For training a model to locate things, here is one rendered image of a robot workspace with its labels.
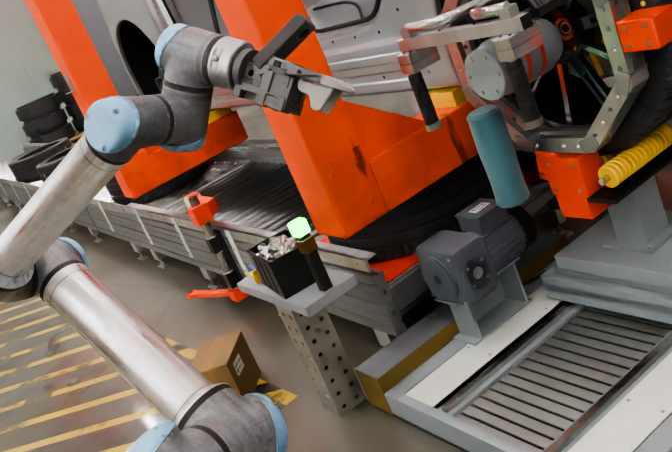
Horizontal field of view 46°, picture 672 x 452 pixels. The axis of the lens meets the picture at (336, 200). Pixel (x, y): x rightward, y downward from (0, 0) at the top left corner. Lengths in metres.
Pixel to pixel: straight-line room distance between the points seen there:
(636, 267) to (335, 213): 0.79
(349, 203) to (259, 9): 0.57
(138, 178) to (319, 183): 1.91
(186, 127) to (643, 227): 1.28
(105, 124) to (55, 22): 2.54
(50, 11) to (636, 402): 2.96
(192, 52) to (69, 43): 2.49
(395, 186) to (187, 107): 0.95
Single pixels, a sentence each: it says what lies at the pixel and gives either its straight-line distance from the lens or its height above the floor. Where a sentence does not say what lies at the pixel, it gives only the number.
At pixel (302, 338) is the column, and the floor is 0.28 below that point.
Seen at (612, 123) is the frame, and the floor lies 0.65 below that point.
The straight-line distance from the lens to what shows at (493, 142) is 2.00.
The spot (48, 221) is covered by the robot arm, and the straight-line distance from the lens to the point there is 1.55.
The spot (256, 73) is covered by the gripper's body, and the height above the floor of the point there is 1.11.
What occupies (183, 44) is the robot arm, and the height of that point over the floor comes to 1.19.
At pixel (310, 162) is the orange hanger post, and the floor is 0.76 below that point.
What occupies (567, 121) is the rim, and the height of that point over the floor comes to 0.62.
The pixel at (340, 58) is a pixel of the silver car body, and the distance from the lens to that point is 2.77.
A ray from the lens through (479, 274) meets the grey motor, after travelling 2.18.
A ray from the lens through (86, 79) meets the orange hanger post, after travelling 3.87.
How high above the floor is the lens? 1.25
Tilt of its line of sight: 17 degrees down
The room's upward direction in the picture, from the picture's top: 23 degrees counter-clockwise
